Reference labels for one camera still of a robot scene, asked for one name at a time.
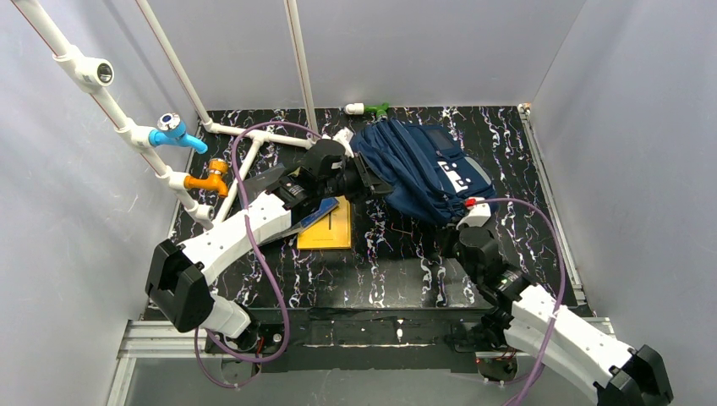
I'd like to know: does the navy blue backpack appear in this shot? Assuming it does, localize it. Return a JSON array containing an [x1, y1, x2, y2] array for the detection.
[[349, 118, 497, 227]]

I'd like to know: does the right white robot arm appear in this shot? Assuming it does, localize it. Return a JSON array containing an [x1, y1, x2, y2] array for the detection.
[[442, 227, 674, 405]]

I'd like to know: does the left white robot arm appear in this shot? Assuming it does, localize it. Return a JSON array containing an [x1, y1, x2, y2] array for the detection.
[[145, 139, 393, 338]]

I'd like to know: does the blue orange paperback book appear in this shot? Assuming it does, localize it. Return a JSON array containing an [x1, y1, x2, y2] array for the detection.
[[279, 197, 339, 238]]

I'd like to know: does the yellow notebook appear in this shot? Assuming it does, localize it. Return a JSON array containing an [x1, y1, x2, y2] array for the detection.
[[298, 197, 352, 250]]

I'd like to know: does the green white pipe fitting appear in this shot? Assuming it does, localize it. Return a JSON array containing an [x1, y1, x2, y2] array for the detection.
[[343, 102, 390, 120]]

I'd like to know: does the dark blue hardcover book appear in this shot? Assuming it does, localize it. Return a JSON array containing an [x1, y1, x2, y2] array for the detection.
[[243, 163, 286, 204]]

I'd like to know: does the orange plastic tap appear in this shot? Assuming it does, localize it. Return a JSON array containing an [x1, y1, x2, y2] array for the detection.
[[183, 158, 229, 198]]

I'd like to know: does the blue plastic tap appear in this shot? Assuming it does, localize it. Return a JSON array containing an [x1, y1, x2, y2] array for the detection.
[[148, 112, 208, 154]]

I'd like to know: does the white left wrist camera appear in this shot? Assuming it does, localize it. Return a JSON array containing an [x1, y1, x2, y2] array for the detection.
[[331, 127, 354, 158]]

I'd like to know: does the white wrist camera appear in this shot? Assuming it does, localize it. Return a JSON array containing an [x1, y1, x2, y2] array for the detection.
[[456, 197, 492, 230], [331, 127, 354, 158]]

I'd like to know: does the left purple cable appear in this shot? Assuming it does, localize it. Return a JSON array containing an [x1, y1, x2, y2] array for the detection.
[[194, 120, 323, 390]]

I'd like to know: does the purple cable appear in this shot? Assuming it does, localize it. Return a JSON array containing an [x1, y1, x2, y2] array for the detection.
[[194, 120, 323, 390], [476, 197, 566, 406]]

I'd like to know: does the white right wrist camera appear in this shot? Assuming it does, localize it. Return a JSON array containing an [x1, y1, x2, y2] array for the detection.
[[456, 197, 492, 230]]

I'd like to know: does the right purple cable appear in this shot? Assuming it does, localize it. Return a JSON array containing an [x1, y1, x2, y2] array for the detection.
[[476, 197, 566, 406]]

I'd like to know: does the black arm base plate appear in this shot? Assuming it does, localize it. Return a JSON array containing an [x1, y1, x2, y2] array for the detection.
[[216, 307, 528, 380]]

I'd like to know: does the aluminium rail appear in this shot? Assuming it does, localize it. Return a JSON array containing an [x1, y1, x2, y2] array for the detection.
[[106, 316, 617, 406]]

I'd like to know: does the white pvc pipe frame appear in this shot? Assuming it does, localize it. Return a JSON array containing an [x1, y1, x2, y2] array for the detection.
[[11, 0, 324, 231]]

